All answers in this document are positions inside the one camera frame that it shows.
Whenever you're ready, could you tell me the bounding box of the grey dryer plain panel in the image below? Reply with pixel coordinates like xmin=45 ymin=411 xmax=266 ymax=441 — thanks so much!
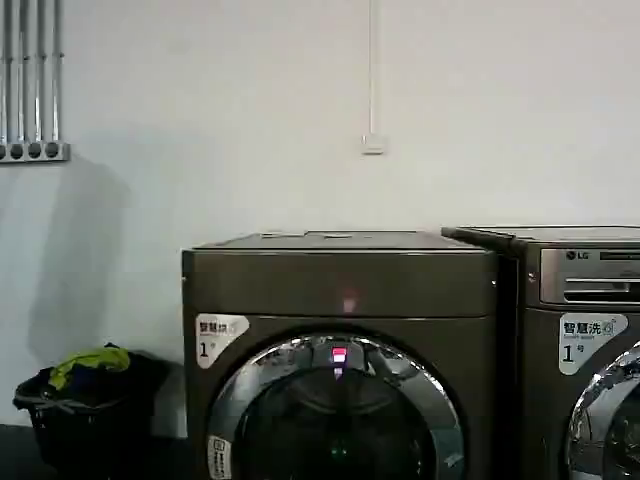
xmin=181 ymin=230 xmax=503 ymax=480

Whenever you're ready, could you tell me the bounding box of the white label sticker on dryer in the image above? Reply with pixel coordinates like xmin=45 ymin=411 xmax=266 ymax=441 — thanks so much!
xmin=195 ymin=312 xmax=251 ymax=370

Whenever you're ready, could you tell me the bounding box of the round glass dryer door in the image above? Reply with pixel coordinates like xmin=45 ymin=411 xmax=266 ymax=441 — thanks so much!
xmin=205 ymin=334 xmax=466 ymax=480

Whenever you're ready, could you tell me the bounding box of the small white door sticker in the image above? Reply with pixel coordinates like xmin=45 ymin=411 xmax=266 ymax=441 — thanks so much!
xmin=210 ymin=435 xmax=228 ymax=473

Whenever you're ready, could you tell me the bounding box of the yellow-green garment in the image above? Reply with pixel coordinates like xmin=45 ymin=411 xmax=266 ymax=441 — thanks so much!
xmin=48 ymin=346 xmax=132 ymax=392

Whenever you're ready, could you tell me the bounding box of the grey dryer with drawer panel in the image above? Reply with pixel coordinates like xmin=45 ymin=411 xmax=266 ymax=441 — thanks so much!
xmin=441 ymin=225 xmax=640 ymax=480

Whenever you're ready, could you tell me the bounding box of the dark blue garment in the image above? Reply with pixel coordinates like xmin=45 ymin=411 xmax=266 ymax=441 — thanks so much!
xmin=35 ymin=367 xmax=109 ymax=401

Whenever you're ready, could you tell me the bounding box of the white label sticker with icon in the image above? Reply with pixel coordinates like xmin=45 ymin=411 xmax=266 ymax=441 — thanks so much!
xmin=558 ymin=312 xmax=628 ymax=377

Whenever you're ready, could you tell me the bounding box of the black laundry basket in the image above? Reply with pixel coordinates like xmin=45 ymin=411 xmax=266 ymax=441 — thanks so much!
xmin=13 ymin=351 xmax=156 ymax=476

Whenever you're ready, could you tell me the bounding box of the round chrome-rimmed dryer door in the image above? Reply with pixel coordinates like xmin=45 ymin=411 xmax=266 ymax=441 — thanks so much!
xmin=567 ymin=338 xmax=640 ymax=480

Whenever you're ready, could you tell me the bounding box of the white wall cable conduit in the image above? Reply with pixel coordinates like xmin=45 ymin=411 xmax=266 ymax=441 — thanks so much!
xmin=368 ymin=0 xmax=377 ymax=137

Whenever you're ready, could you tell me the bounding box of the grey metal pipe bracket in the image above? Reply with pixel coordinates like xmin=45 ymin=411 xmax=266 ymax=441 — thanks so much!
xmin=0 ymin=142 xmax=72 ymax=164

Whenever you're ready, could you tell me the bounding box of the grey metal wall pipe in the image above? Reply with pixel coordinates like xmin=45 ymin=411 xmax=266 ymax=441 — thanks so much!
xmin=35 ymin=0 xmax=49 ymax=146
xmin=18 ymin=0 xmax=31 ymax=146
xmin=51 ymin=0 xmax=65 ymax=146
xmin=1 ymin=0 xmax=16 ymax=146

